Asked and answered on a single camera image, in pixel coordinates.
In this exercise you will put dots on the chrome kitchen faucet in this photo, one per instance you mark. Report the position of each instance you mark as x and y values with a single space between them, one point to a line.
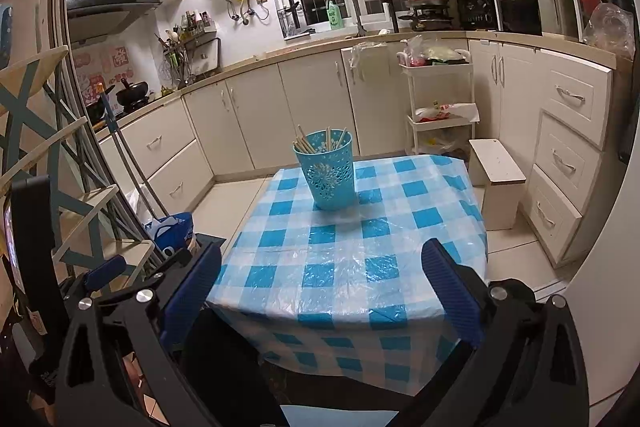
350 4

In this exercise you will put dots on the cream and teal corner shelf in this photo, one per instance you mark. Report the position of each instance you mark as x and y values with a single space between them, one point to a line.
45 157

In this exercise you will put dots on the white electric water pot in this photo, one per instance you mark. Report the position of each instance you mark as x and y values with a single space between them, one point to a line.
552 4

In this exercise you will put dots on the white step stool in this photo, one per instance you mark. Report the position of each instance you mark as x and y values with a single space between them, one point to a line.
497 182

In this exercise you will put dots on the black countertop oven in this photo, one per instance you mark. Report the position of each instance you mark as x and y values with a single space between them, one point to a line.
477 9

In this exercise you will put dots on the stack of pans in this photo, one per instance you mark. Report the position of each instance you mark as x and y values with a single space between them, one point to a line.
427 7

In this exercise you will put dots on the wall utensil rack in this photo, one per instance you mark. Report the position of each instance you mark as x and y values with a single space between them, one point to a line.
192 52

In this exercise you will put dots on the blue perforated plastic basket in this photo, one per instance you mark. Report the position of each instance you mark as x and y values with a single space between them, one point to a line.
327 177

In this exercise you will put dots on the blue and white shopping bag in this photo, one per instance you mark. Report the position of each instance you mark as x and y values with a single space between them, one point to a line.
172 232

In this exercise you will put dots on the range hood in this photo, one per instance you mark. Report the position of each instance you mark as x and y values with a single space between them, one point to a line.
110 14

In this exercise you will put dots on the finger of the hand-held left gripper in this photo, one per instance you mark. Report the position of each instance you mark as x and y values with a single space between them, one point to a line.
106 272
172 264

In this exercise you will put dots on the blue checkered tablecloth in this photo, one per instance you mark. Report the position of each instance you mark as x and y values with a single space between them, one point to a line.
340 252

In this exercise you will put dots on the bundle of wooden chopsticks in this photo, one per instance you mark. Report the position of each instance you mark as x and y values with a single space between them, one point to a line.
307 142

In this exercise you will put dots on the hanging clear plastic bag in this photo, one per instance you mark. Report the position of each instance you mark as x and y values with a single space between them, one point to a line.
365 54

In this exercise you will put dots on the black wok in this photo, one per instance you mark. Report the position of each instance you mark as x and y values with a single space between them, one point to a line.
132 94

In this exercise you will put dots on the green dish soap bottle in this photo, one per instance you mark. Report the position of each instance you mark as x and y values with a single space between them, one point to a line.
335 18

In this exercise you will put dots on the crumpled clear plastic bag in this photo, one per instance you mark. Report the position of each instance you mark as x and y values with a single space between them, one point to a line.
610 29

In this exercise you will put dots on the red wall stickers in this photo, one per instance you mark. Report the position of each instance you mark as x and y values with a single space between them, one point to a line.
102 72

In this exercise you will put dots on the white rolling cart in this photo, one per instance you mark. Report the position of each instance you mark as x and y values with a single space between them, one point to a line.
440 97

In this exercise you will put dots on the cream kitchen base cabinets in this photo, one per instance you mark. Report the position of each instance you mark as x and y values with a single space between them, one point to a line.
260 117

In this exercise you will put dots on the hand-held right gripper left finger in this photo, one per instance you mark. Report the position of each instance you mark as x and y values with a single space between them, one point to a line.
192 297

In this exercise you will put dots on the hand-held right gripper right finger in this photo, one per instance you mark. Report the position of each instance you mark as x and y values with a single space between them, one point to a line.
452 292

